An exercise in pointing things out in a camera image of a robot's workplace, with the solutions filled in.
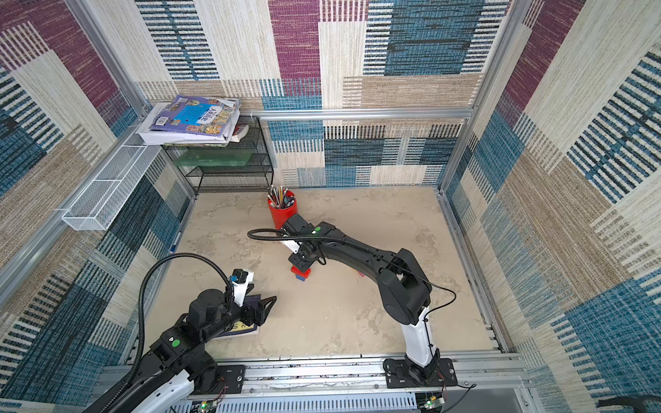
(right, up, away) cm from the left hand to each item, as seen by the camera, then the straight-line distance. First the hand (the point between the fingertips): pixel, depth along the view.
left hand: (265, 292), depth 77 cm
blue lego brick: (+8, 0, +17) cm, 19 cm away
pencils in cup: (0, +29, +22) cm, 37 cm away
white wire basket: (-44, +25, -7) cm, 51 cm away
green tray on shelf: (-24, +44, +19) cm, 54 cm away
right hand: (+12, +8, +11) cm, 18 cm away
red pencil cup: (0, +23, +22) cm, 31 cm away
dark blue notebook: (-6, -9, -3) cm, 11 cm away
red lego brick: (+8, +3, +13) cm, 16 cm away
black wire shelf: (-36, +38, +42) cm, 68 cm away
